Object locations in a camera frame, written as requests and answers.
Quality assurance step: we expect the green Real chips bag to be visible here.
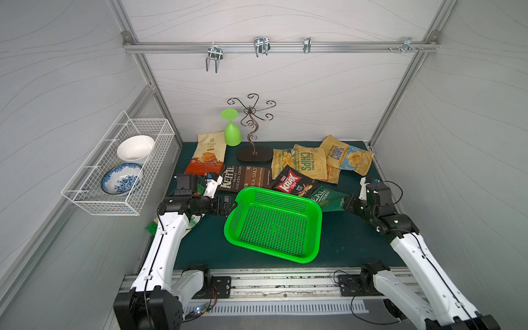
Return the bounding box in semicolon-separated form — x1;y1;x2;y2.
309;186;350;213

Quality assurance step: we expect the green-label kettle chips bag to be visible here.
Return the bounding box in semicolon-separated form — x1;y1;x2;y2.
272;145;328;180

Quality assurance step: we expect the black Krax chips bag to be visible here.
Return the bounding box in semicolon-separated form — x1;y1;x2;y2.
271;165;320;198

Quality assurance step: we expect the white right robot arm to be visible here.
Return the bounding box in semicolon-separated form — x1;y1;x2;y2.
343;177;500;329

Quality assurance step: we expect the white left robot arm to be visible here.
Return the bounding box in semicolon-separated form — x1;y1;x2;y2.
114;195;237;329

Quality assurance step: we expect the brown Kettle chips bag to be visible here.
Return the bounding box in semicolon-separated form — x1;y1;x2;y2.
218;166;272;193

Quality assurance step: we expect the blue Sea Salt chips bag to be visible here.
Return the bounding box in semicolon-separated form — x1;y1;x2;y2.
320;136;375;176

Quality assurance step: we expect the orange cheddar chips bag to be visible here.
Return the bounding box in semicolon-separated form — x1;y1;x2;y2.
184;131;227;175

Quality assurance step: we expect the green plastic basket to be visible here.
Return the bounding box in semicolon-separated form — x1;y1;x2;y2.
224;187;323;264

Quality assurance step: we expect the dark metal ornament stand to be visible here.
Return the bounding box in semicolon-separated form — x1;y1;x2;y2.
227;93;276;164

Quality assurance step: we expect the green plastic wine glass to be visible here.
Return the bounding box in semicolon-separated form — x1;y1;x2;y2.
221;109;241;147

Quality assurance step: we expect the green seaweed snack bag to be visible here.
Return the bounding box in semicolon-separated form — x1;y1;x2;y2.
145;214;203;238

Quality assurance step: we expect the white ceramic bowl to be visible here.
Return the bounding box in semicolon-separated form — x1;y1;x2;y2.
117;135;155;164

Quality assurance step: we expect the blue patterned ceramic bowl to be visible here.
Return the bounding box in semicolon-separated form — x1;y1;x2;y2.
100;163;142;195

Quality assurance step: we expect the metal double hook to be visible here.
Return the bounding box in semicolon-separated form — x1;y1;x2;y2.
206;45;224;73

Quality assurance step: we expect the metal clip hook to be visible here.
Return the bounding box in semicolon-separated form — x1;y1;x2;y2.
253;37;271;58

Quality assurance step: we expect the small metal hook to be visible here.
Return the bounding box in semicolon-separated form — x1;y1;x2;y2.
303;37;312;54

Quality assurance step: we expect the metal corner hook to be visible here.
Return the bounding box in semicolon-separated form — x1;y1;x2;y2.
388;37;420;54

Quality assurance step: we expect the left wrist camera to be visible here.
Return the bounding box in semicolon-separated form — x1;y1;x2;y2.
203;173;223;198

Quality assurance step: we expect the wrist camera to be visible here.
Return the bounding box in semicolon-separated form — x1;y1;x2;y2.
359;176;380;200
203;173;223;198

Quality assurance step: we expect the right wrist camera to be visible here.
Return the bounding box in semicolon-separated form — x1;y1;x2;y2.
359;176;380;200

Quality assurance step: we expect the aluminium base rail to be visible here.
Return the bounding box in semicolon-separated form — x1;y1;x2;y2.
119;265;430;316

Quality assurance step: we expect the white wire wall basket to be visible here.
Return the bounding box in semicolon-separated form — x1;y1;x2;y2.
61;111;174;216

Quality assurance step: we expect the aluminium top rail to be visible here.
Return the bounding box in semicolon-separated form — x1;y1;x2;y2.
123;38;441;55

